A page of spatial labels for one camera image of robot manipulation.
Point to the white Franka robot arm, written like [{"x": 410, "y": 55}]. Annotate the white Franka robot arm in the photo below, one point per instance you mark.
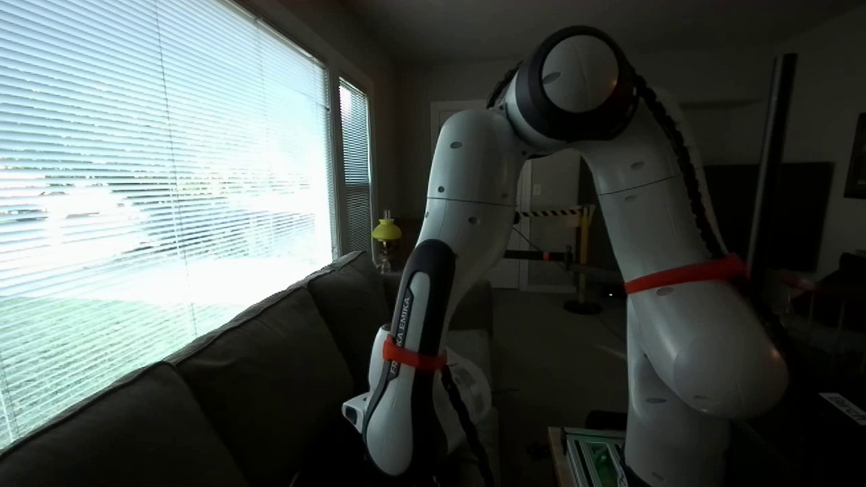
[{"x": 693, "y": 352}]

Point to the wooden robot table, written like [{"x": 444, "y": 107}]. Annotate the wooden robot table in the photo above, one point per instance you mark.
[{"x": 554, "y": 455}]

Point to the white window blinds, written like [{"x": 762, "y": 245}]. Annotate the white window blinds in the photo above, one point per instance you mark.
[{"x": 152, "y": 179}]

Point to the yellow table lamp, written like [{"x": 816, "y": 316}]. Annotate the yellow table lamp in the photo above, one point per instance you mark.
[{"x": 389, "y": 231}]

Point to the yellow stanchion post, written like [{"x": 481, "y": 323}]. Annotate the yellow stanchion post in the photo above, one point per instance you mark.
[{"x": 585, "y": 262}]

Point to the grey fabric sofa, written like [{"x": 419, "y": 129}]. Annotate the grey fabric sofa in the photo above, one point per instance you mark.
[{"x": 253, "y": 379}]

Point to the tall black pole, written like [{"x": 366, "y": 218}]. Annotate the tall black pole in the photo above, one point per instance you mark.
[{"x": 773, "y": 164}]

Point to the dark television screen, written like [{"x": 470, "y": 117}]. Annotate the dark television screen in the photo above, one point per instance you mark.
[{"x": 802, "y": 221}]

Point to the narrow side window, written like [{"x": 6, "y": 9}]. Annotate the narrow side window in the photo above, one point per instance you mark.
[{"x": 356, "y": 171}]

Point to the green white box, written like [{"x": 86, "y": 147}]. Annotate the green white box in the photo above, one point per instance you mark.
[{"x": 600, "y": 461}]

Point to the yellow black caution tape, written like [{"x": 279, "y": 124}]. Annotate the yellow black caution tape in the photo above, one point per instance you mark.
[{"x": 551, "y": 216}]

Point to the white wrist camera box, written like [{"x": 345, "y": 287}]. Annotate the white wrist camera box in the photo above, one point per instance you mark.
[{"x": 356, "y": 412}]

